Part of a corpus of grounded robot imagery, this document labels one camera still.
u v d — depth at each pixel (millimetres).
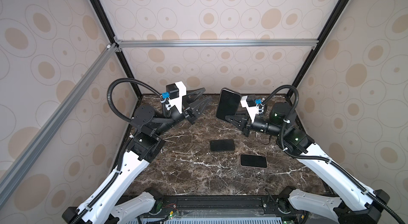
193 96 509
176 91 401
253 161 879
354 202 388
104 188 384
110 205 394
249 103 510
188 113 455
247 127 529
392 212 361
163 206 729
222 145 942
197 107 455
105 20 808
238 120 557
